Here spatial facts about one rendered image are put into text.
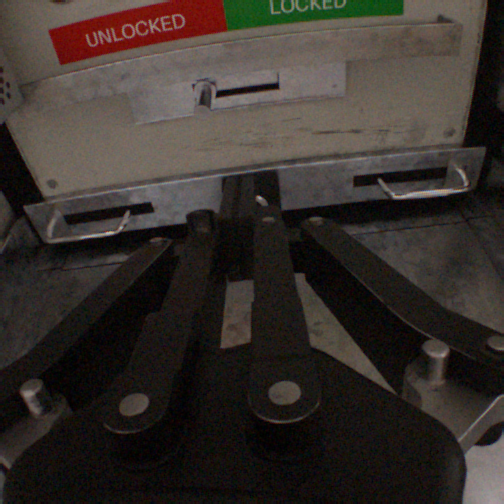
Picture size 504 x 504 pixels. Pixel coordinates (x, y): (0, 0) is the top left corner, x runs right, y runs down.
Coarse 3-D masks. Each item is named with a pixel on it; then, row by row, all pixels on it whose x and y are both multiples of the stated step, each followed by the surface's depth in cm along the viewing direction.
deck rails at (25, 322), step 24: (480, 240) 40; (0, 264) 39; (24, 264) 43; (0, 288) 38; (24, 288) 43; (48, 288) 44; (0, 312) 38; (24, 312) 41; (0, 336) 37; (24, 336) 39; (0, 360) 36
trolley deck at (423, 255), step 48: (384, 240) 43; (432, 240) 42; (240, 288) 41; (432, 288) 37; (480, 288) 36; (240, 336) 36; (336, 336) 35; (384, 384) 31; (0, 480) 28; (480, 480) 24
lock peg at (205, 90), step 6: (198, 84) 36; (204, 84) 36; (210, 84) 36; (198, 90) 35; (204, 90) 35; (210, 90) 35; (198, 96) 34; (204, 96) 34; (210, 96) 35; (198, 102) 33; (204, 102) 33; (210, 102) 34; (198, 108) 32; (204, 108) 32; (210, 108) 33; (198, 114) 33; (204, 114) 33
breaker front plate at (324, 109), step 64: (0, 0) 29; (128, 0) 30; (448, 0) 31; (64, 64) 34; (320, 64) 35; (384, 64) 35; (448, 64) 35; (64, 128) 38; (128, 128) 39; (192, 128) 39; (256, 128) 40; (320, 128) 40; (384, 128) 40; (448, 128) 40; (64, 192) 44
